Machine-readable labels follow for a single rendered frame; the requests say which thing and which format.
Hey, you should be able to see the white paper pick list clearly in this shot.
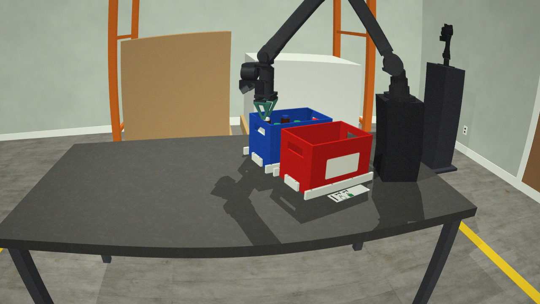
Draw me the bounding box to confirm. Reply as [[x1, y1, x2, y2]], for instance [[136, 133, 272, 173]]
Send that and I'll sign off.
[[328, 185, 369, 202]]

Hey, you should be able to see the red crate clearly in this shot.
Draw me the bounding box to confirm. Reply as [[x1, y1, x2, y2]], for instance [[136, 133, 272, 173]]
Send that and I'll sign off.
[[279, 121, 370, 194]]

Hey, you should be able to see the white bottle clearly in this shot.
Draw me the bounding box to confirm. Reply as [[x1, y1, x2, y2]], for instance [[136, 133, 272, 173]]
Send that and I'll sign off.
[[258, 117, 271, 136]]

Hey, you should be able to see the blue plastic bottle crate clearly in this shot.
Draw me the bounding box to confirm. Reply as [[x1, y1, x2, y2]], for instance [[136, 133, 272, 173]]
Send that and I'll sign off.
[[249, 107, 325, 168]]

